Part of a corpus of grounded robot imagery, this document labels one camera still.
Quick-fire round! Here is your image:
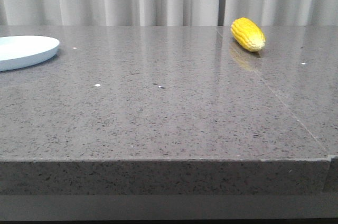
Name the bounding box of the yellow corn cob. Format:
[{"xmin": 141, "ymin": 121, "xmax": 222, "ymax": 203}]
[{"xmin": 231, "ymin": 17, "xmax": 266, "ymax": 52}]

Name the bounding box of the light blue round plate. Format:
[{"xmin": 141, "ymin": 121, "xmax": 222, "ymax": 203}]
[{"xmin": 1, "ymin": 35, "xmax": 60, "ymax": 71}]

